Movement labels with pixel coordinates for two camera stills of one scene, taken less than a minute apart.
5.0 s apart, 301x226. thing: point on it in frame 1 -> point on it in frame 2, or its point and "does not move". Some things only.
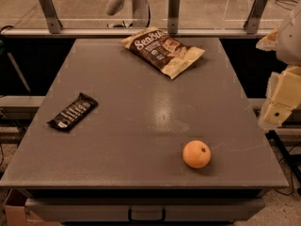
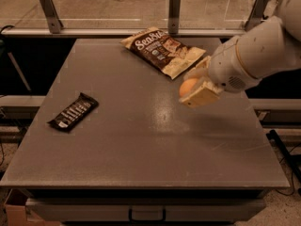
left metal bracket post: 50,10 does not move
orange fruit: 197,153 -> 187,87
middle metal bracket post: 173,17 does not move
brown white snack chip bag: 162,51 does not move
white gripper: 292,40 -> 226,66
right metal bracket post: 252,24 does not move
